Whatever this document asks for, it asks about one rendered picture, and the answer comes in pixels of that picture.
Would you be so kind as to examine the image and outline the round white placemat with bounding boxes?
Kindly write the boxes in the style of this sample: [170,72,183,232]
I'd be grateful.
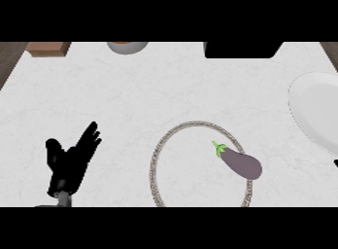
[148,121,254,208]

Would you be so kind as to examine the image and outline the grey bowl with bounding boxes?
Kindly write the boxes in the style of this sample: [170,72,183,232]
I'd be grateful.
[105,42,148,55]

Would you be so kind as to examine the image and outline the black appliance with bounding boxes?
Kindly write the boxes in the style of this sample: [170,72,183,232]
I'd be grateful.
[203,42,285,59]

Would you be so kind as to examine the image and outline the brown wooden block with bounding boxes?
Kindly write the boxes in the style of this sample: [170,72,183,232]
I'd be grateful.
[26,42,73,58]

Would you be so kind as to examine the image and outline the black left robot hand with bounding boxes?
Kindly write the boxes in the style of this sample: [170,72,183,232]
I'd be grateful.
[44,121,103,198]

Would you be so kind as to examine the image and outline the white plate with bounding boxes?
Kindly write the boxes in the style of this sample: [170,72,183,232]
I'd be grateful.
[286,72,338,160]

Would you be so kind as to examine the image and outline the purple eggplant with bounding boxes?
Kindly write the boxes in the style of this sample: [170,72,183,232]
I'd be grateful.
[210,140,263,181]

